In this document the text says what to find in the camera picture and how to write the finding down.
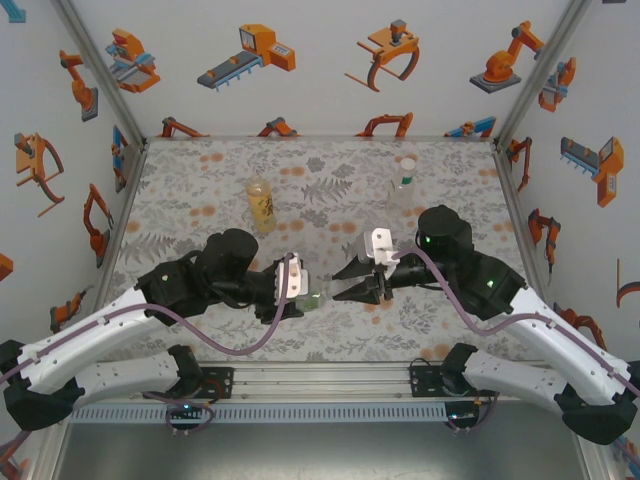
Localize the clear soda bottle green label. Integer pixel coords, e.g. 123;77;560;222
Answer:
294;282;335;314

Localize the yellow tea bottle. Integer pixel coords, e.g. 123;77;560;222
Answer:
246;174;277;234

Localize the floral tablecloth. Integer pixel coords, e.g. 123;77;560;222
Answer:
106;138;554;364

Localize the grey metal panel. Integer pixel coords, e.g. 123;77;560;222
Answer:
49;422;594;480

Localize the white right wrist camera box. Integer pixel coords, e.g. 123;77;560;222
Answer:
355;227;399;266

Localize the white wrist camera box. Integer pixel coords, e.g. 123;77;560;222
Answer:
273;251;312;297
355;227;399;266

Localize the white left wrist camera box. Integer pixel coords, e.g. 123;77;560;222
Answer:
273;251;312;297

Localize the aluminium front rail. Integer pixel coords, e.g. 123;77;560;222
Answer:
47;360;595;405

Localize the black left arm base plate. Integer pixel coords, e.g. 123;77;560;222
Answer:
197;367;236;400

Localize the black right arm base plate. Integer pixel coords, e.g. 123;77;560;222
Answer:
408;360;501;400

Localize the white slotted cable duct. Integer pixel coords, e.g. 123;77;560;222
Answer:
67;402;450;425

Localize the aluminium back rail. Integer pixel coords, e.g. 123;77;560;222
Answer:
144;133;497;144

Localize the aluminium frame post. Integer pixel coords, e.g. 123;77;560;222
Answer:
49;0;150;146
492;0;596;149

